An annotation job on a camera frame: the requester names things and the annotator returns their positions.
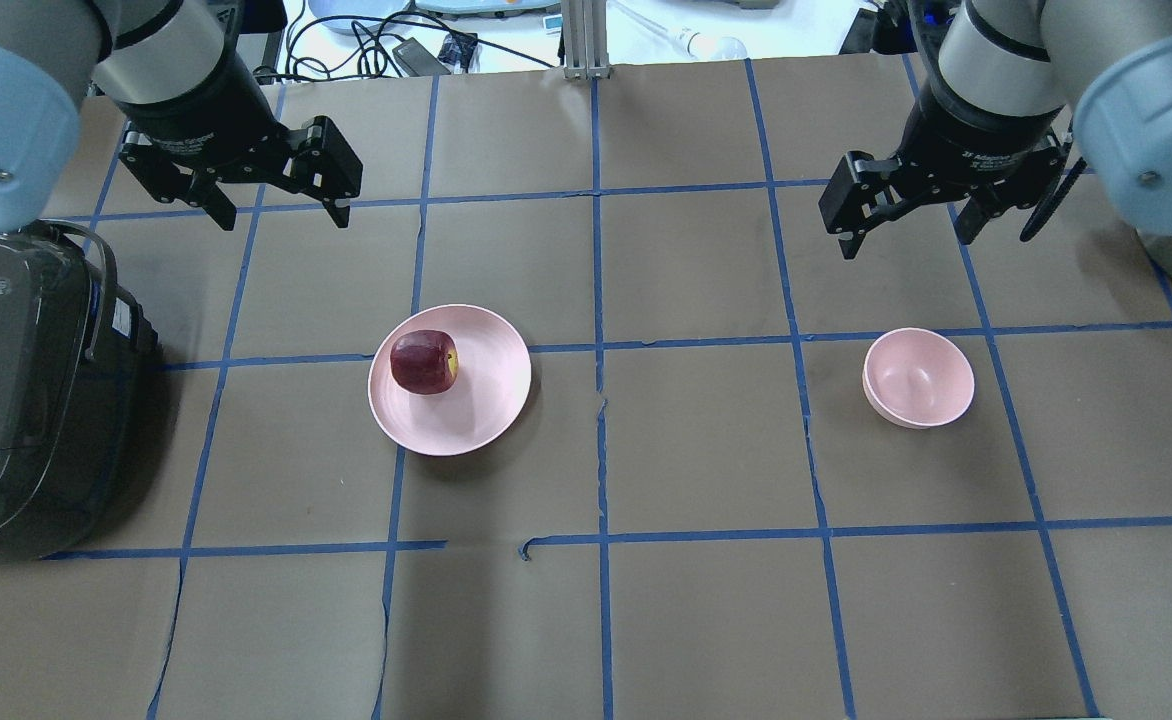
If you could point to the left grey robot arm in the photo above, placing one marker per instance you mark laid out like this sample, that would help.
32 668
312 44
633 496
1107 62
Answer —
52 53

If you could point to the pink bowl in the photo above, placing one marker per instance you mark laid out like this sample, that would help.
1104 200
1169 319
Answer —
917 379

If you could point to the black power adapter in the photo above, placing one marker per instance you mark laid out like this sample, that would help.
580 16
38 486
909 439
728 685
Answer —
414 60

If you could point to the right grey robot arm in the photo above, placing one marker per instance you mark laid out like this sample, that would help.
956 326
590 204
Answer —
1019 99

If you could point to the light bulb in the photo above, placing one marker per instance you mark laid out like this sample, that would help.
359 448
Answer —
704 46

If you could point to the light blue plate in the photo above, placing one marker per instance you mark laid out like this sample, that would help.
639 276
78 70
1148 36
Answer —
339 15

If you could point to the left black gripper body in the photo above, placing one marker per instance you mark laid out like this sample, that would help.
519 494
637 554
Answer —
198 112

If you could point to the red apple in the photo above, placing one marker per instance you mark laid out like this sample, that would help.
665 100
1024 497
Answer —
425 362

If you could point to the aluminium frame post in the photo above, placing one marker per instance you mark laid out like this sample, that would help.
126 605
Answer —
583 36

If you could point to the dark grey rice cooker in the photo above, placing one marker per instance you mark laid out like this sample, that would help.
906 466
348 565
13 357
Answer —
73 344

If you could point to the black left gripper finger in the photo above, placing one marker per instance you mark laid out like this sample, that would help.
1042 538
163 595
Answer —
206 194
337 206

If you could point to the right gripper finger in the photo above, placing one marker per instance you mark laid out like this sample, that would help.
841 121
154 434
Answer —
850 241
971 219

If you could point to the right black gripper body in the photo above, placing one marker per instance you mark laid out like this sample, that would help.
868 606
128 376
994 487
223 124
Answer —
976 128

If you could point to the pink round plate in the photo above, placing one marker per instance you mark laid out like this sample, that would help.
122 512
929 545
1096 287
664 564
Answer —
490 392

